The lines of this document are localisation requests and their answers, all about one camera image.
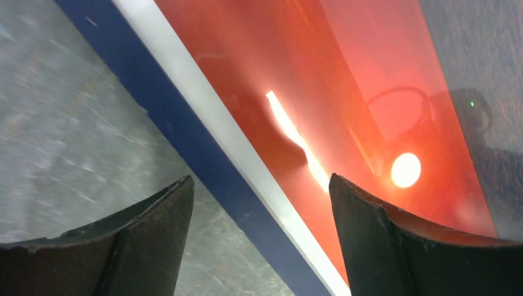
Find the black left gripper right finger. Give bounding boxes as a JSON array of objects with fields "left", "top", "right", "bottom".
[{"left": 329, "top": 174, "right": 522, "bottom": 295}]

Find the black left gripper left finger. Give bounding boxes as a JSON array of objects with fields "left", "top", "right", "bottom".
[{"left": 1, "top": 176, "right": 194, "bottom": 295}]

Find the red sunset photo print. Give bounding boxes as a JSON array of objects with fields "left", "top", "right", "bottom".
[{"left": 112, "top": 0, "right": 523, "bottom": 296}]

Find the wooden picture frame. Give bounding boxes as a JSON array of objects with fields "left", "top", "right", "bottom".
[{"left": 57, "top": 1, "right": 328, "bottom": 295}]

